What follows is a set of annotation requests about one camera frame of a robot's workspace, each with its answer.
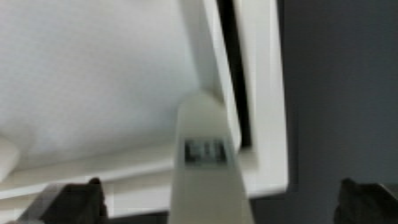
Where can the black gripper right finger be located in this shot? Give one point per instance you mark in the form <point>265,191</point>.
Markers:
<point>366,203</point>

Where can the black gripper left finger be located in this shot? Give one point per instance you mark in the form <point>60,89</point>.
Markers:
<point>68,204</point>

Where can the white desk leg with tag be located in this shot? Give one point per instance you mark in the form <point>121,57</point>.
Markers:
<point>208,196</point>

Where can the white desk top tray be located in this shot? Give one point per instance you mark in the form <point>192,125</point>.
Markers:
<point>105,60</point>

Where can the white U-shaped fence wall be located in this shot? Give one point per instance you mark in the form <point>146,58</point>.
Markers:
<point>242,30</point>

